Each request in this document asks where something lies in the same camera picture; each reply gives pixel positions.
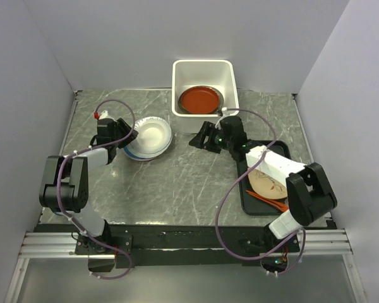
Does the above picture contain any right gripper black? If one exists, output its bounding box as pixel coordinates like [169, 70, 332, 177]
[188, 121, 233, 154]

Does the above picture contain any white plate blue rim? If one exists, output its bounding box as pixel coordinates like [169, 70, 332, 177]
[130, 117, 172, 153]

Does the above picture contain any red scalloped plate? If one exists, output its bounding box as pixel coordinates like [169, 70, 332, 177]
[179, 86, 221, 115]

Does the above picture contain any pale grey large plate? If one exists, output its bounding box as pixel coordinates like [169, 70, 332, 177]
[123, 141, 171, 161]

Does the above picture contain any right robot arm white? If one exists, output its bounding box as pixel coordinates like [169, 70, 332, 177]
[189, 116, 337, 251]

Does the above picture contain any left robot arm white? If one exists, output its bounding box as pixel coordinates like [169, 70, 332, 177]
[39, 117, 138, 254]

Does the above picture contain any white plastic bin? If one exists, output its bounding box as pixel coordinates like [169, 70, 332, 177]
[171, 59, 240, 134]

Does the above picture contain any peach plate with bird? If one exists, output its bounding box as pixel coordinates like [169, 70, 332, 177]
[248, 169, 287, 200]

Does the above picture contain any black rectangular tray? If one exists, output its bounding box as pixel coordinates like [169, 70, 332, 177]
[236, 140, 291, 216]

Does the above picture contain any orange chopstick lower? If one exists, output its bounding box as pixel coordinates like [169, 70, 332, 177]
[246, 190, 282, 204]

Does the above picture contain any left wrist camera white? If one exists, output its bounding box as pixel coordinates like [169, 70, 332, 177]
[93, 110, 114, 120]

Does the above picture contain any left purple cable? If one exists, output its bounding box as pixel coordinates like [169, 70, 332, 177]
[56, 99, 136, 281]

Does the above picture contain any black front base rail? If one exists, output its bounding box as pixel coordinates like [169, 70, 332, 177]
[34, 222, 301, 269]

